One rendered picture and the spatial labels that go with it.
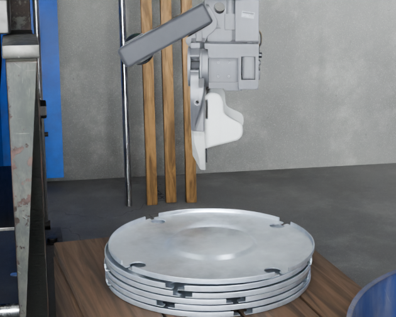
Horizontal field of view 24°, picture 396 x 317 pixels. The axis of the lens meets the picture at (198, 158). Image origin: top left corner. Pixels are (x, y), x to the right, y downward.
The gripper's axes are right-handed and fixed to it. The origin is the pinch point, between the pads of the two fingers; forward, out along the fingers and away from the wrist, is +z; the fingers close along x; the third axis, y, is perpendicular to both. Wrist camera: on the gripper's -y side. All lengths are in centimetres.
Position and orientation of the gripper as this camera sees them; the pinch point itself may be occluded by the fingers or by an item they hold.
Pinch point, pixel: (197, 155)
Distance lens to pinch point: 109.8
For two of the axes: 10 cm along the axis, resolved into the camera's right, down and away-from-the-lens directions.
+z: 0.1, 9.7, 2.6
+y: 10.0, 0.1, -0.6
